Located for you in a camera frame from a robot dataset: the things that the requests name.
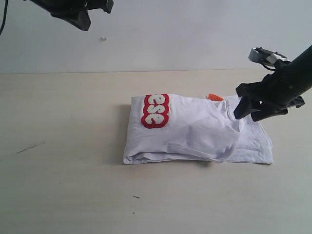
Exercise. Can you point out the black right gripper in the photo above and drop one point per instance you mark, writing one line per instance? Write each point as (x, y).
(276, 92)

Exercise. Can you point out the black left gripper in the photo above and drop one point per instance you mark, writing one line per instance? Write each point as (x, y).
(75, 12)

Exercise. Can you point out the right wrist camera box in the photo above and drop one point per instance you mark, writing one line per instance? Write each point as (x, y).
(268, 59)

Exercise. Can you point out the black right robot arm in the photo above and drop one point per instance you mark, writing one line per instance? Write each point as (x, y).
(304, 63)

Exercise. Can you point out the orange neck tag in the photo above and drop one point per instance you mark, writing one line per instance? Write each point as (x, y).
(214, 97)

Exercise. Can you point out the white t-shirt red lettering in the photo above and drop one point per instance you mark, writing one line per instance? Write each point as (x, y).
(168, 127)

